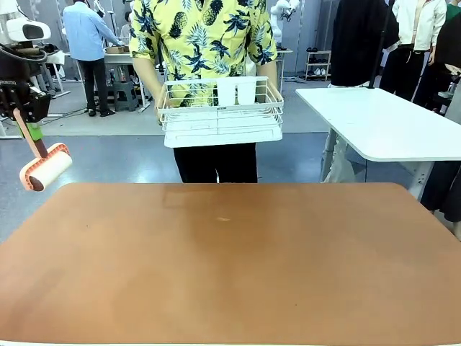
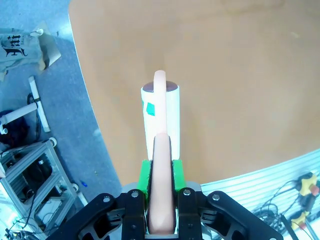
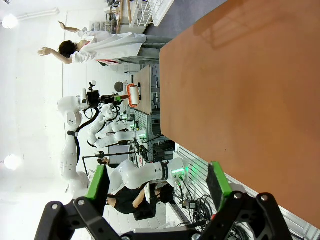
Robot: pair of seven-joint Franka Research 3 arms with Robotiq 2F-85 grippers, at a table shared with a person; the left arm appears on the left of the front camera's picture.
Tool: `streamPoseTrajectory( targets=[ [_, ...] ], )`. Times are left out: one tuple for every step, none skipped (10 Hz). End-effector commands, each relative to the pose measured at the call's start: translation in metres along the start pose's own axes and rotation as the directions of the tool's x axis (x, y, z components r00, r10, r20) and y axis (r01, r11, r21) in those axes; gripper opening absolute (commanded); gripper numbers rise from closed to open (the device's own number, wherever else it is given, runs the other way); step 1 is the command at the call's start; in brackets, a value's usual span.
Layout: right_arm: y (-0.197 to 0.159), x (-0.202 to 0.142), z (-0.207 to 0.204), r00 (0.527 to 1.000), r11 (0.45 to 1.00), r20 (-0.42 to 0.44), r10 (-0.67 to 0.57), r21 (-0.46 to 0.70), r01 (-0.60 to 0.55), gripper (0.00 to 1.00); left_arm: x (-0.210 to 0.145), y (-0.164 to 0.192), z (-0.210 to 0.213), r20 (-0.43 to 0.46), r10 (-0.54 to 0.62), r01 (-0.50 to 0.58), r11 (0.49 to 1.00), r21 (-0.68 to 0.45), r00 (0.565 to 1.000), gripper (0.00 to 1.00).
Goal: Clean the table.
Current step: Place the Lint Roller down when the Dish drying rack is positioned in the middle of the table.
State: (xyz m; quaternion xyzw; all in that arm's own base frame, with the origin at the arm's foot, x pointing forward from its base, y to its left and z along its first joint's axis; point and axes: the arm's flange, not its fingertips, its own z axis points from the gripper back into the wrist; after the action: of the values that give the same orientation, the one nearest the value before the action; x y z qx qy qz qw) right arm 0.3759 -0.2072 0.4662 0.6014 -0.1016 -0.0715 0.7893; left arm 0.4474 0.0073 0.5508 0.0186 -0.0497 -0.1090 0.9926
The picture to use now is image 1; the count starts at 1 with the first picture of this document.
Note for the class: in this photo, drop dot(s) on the person's right hand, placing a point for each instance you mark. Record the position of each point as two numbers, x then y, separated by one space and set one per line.
159 115

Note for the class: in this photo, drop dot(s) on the hanging black garment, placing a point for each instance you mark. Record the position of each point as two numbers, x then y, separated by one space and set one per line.
360 39

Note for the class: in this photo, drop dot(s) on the figure in dark dress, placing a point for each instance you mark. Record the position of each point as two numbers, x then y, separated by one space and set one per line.
446 180

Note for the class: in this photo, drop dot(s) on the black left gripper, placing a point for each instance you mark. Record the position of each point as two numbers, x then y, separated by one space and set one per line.
12 97

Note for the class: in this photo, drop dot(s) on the person's left forearm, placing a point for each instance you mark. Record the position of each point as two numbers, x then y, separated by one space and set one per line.
269 74

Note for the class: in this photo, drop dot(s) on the pink lint roller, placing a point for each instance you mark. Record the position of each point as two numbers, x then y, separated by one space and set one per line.
47 169

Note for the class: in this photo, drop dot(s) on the yellow pineapple print shirt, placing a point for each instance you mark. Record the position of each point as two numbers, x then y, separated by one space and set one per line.
201 36

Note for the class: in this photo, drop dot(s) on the person's black trousers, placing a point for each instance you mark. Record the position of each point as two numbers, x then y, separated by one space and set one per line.
216 164

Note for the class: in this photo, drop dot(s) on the white plastic cutlery cup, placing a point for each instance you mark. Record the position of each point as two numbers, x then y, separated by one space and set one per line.
246 92
227 93

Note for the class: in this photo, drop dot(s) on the white background work desk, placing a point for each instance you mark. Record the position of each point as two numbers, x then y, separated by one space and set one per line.
119 61

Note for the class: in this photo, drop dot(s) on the black stand pole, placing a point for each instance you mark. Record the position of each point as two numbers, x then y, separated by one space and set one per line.
380 43

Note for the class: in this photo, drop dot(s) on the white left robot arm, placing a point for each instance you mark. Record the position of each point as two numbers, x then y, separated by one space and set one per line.
27 29

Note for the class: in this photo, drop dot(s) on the grey step stool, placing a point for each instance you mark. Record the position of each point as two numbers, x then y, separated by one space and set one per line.
123 96

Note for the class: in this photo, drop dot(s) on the man in blue shirt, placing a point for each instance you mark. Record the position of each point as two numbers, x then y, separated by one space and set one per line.
86 39

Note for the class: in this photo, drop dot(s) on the white shoe rack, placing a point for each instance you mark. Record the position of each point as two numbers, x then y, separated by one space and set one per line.
317 65

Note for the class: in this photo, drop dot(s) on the white side table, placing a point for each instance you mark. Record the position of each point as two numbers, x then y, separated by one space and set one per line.
381 122

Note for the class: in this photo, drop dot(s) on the cardboard box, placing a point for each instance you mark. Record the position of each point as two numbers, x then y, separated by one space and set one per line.
117 49

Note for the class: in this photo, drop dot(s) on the white plastic bag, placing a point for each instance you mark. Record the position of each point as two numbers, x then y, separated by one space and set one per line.
336 166

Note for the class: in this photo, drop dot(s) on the figure in white jacket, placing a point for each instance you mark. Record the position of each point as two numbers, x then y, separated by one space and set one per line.
421 25

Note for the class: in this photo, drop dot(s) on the person's right forearm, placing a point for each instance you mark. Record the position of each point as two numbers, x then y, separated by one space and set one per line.
147 79

